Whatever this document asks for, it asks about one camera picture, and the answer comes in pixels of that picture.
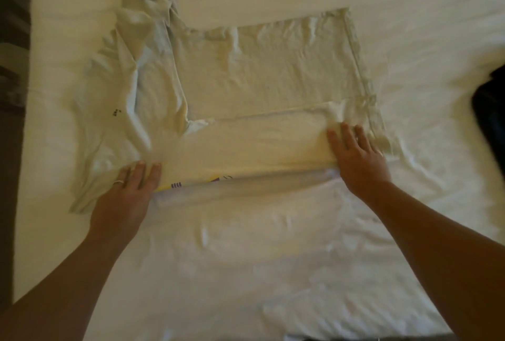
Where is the person's right forearm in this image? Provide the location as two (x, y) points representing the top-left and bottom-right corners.
(367, 183), (505, 341)

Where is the white bed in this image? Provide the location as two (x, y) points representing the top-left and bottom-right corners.
(12, 0), (505, 341)

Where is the person's right hand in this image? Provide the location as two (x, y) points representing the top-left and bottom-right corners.
(326, 122), (393, 202)

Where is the white printed t-shirt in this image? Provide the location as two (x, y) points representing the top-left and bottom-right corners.
(69, 0), (393, 215)

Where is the black t-shirt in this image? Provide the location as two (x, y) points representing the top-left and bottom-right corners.
(471, 64), (505, 180)

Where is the person's left forearm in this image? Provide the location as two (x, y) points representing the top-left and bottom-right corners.
(0, 234), (131, 341)

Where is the person's left hand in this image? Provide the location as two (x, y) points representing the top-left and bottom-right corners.
(88, 162), (164, 249)

